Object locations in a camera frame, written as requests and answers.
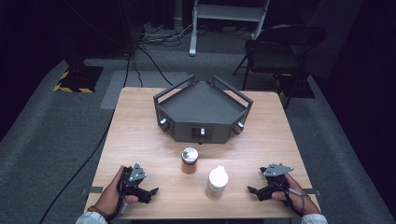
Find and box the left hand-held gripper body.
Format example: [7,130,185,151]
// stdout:
[120,162,149,203]

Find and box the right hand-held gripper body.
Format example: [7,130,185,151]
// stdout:
[259,163,295,200]

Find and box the white-capped seasoning bottle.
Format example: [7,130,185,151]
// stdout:
[205,164,230,200]

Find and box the orange spice jar silver lid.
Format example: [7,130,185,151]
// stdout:
[180,147,200,175]

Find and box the grey corner shelf rack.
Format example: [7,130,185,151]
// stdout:
[152,73,254,145]

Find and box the person's right hand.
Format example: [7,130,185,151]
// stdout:
[271,172,316,217]

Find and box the person's left hand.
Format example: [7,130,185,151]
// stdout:
[93,165,140,217]

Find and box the black base with striped tape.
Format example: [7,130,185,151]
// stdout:
[52,63,105,94]
[273,72,316,100]

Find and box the black folding chair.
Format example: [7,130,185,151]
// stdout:
[233,23,328,110]

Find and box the white metal stand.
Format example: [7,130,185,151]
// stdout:
[188,0,271,57]

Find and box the left hand-held gripper cable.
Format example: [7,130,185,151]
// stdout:
[106,180,129,223]

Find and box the hand-held gripper cable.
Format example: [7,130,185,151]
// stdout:
[276,183,306,217]
[106,180,129,223]

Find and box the right hand-held gripper cable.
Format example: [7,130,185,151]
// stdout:
[276,183,306,217]

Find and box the long black floor cable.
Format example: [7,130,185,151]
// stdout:
[38,46,141,224]

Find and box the beaded bracelet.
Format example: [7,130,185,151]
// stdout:
[86,204,108,219]

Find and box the short black floor cable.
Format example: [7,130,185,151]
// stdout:
[138,46,174,87]

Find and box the tangle of cables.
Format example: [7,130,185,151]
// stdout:
[138,21,194,49]

